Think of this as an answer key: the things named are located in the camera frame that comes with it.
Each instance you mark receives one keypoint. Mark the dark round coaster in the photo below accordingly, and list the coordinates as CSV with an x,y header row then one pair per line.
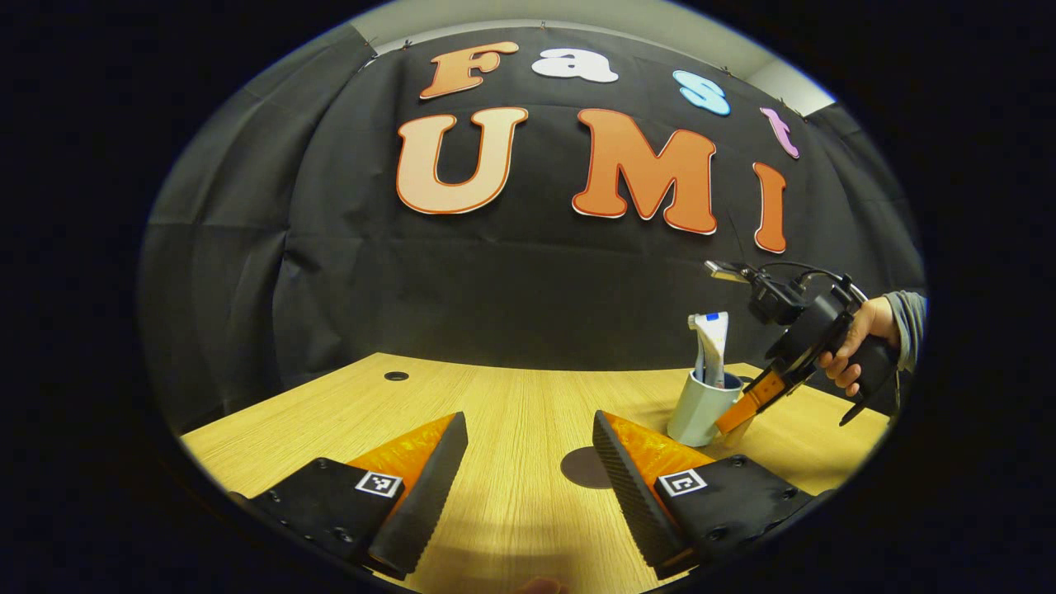
x,y
582,469

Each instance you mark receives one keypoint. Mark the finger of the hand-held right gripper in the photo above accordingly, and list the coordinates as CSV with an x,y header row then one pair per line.
x,y
755,396

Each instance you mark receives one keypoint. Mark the wooden desktop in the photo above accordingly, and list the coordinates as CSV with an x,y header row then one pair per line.
x,y
511,429

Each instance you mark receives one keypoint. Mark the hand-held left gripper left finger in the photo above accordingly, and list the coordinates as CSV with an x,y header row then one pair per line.
x,y
425,503

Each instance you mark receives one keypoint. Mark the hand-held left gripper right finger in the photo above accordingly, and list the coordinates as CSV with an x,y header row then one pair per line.
x,y
631,503

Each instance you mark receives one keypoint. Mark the black backdrop cloth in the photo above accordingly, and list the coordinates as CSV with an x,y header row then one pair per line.
x,y
495,289

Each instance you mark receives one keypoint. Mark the white toothpaste tube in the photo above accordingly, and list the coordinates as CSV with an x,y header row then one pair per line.
x,y
714,346

